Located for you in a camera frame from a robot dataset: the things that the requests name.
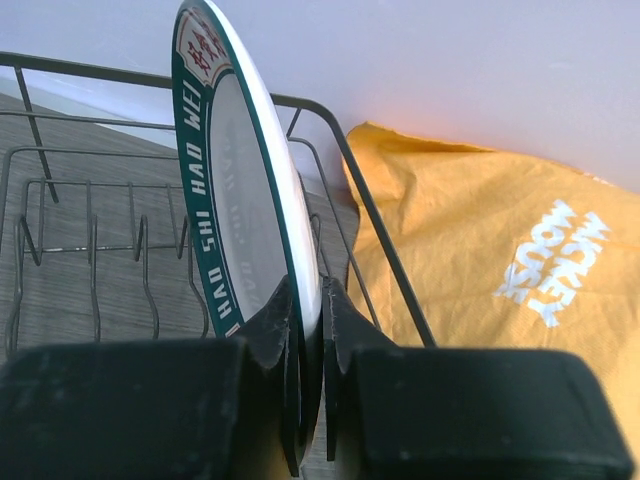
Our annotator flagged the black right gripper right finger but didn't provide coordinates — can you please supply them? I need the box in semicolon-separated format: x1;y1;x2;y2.
322;277;634;479

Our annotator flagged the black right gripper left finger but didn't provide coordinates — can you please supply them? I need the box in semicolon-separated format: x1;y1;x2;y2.
1;280;300;479

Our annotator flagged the yellow Mickey Mouse pillow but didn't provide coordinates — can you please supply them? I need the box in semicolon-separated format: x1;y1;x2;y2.
347;123;639;479

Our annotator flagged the grey wire dish rack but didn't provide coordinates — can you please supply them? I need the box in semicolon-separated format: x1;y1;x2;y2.
0;51;437;359

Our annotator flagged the green rimmed white plate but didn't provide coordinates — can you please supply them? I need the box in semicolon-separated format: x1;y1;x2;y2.
171;1;322;475

